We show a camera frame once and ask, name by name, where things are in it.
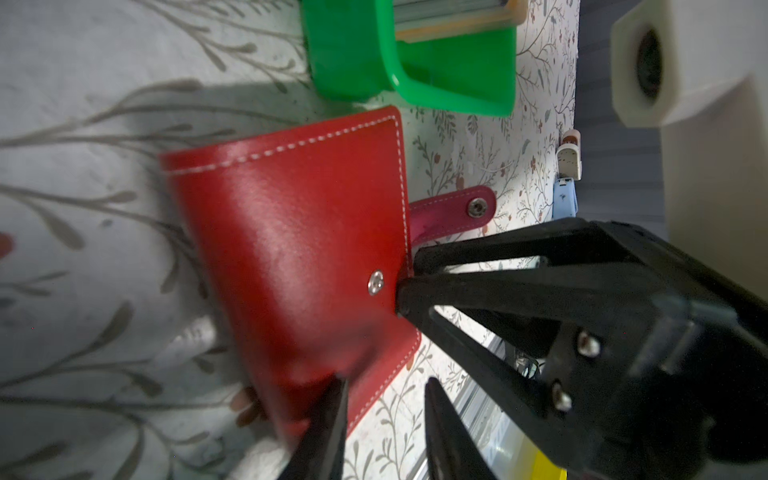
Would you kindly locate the red card holder wallet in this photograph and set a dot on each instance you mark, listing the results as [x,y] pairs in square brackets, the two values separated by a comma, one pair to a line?
[304,235]

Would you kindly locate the green card tray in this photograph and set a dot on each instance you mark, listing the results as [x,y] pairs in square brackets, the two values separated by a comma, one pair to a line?
[354,55]

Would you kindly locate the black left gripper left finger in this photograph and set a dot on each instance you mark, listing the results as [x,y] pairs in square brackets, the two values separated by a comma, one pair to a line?
[320,453]

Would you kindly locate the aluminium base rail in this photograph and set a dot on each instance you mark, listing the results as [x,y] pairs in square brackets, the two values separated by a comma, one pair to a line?
[503,446]

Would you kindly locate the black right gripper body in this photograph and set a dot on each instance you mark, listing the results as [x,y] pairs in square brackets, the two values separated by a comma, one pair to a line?
[708,372]

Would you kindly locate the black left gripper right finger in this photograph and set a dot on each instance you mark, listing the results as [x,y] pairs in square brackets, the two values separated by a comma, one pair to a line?
[450,450]

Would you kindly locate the small objects at table edge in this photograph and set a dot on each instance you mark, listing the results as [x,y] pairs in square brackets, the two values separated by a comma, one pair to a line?
[569,163]

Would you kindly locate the stack of cards in tray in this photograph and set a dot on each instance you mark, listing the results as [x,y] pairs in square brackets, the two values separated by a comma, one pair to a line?
[425,20]

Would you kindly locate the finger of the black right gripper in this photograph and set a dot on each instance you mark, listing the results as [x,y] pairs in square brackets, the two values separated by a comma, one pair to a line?
[563,242]
[534,311]

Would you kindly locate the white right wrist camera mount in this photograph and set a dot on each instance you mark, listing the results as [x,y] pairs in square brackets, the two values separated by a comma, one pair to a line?
[697,72]

